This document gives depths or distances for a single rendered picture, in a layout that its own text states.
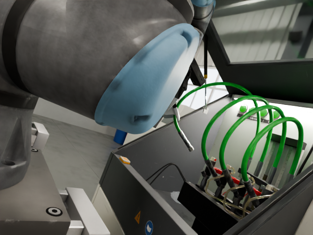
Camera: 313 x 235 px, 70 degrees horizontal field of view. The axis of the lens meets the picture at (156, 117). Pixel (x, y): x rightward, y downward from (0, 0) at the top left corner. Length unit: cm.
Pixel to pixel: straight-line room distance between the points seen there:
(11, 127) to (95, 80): 12
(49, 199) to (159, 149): 86
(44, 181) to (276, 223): 48
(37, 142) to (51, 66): 60
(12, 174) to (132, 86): 18
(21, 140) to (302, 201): 59
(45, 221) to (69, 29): 18
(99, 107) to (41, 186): 16
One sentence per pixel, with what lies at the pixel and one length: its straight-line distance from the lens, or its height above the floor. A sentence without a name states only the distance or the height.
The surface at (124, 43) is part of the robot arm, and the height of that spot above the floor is 121.
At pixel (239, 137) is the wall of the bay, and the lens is 121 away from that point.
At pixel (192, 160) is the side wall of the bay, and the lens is 125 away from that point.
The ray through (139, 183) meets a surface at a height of 95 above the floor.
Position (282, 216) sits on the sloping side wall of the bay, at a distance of 62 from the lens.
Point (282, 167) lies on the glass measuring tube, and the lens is 105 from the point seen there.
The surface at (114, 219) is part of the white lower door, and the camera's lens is 88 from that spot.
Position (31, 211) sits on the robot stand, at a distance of 27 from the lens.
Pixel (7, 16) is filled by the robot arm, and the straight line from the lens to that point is 24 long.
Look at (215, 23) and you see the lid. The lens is 117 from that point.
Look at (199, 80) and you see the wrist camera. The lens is 73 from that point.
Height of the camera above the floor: 117
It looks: level
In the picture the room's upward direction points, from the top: 22 degrees clockwise
